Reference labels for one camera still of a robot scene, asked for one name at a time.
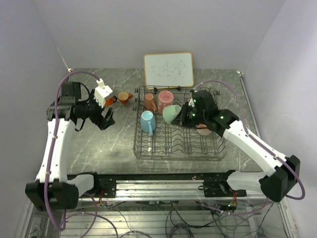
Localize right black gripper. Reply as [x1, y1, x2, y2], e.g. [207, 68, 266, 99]
[171, 102, 207, 128]

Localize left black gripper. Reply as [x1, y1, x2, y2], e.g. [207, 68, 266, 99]
[76, 89, 115, 129]

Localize mint green cup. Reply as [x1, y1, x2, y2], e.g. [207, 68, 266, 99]
[162, 105, 182, 124]

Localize large orange mug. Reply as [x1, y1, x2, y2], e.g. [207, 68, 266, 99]
[105, 96, 117, 106]

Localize small orange cup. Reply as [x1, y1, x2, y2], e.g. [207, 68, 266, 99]
[117, 91, 133, 104]

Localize light blue mug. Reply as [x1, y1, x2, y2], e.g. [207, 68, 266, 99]
[140, 111, 156, 136]

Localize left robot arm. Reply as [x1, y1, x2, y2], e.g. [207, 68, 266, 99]
[25, 79, 115, 211]

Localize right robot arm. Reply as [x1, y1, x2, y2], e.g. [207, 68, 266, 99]
[172, 90, 301, 202]

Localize dusty pink mug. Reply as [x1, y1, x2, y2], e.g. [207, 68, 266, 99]
[158, 91, 174, 114]

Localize pale pink gradient mug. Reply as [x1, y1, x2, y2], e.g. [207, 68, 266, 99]
[196, 124, 212, 136]

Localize salmon pink mug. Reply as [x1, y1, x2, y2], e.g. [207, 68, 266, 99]
[144, 93, 158, 112]

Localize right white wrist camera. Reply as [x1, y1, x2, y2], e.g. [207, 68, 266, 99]
[188, 98, 195, 108]

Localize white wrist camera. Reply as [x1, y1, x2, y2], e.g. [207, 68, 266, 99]
[94, 78, 113, 108]
[188, 98, 195, 108]

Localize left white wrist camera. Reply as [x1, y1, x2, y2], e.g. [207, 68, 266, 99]
[94, 78, 113, 108]

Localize grey wire dish rack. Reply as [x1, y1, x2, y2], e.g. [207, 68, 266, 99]
[133, 86, 227, 161]

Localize white whiteboard with wooden frame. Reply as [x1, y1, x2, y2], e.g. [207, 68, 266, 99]
[144, 52, 194, 90]

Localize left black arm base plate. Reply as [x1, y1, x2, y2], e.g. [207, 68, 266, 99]
[92, 173, 117, 198]

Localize aluminium frame rail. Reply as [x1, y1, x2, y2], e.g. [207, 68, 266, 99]
[26, 178, 288, 202]

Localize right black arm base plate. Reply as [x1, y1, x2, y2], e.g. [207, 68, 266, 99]
[197, 170, 247, 198]

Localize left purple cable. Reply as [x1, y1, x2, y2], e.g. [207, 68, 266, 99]
[44, 71, 118, 238]

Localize tangled floor cables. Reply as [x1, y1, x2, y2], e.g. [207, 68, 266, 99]
[86, 199, 273, 238]

